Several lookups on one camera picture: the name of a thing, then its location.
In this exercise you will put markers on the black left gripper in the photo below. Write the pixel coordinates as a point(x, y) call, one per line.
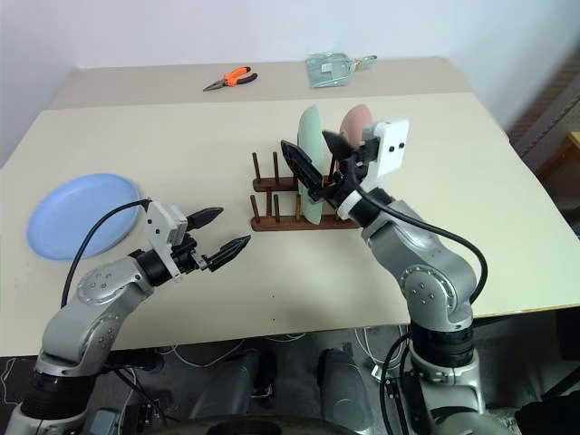
point(186, 254)

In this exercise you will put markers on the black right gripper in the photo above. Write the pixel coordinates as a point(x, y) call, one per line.
point(346, 181)

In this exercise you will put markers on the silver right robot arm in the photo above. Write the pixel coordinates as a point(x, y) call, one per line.
point(430, 281)

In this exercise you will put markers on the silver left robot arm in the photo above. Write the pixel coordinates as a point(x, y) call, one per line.
point(86, 317)

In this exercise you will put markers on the wooden dish rack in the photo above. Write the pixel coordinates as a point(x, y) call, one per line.
point(281, 222)

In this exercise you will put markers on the green plate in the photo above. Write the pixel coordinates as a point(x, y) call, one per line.
point(310, 136)

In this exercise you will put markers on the pink plate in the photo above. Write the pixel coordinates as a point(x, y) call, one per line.
point(355, 122)

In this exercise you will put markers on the blue plate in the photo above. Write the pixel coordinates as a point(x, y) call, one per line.
point(77, 217)

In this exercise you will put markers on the dark rounded shape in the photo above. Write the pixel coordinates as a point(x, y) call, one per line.
point(344, 385)
point(247, 376)

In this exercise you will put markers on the dark curved robot torso rim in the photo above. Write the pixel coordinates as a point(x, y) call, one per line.
point(294, 425)

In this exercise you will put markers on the yellowish wooden furniture edge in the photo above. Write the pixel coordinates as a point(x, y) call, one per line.
point(574, 145)

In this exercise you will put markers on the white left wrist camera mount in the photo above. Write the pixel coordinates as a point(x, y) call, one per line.
point(161, 226)

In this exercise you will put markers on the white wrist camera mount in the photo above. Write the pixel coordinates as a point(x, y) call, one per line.
point(392, 149)
point(161, 226)

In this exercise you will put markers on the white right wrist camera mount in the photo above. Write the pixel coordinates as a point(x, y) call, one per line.
point(392, 149)

